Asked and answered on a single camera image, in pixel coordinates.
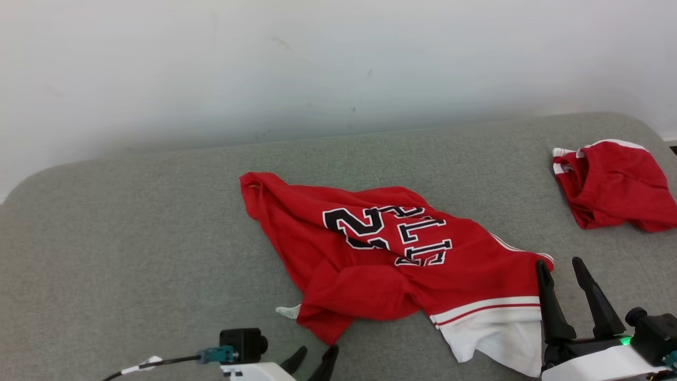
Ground red jersey with black lettering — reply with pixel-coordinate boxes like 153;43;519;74
239;171;555;378

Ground red shorts with white stripes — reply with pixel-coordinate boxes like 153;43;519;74
552;139;677;233

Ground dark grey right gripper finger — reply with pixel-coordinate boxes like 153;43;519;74
572;257;627;340
535;259;578;346

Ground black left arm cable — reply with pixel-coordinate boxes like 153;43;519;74
102;355;204;381

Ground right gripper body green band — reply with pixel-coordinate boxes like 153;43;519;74
542;333;635;370

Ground teal left camera connector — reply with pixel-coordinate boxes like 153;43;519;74
198;345;236;365

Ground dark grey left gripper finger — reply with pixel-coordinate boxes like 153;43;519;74
308;344;340;381
279;346;308;374

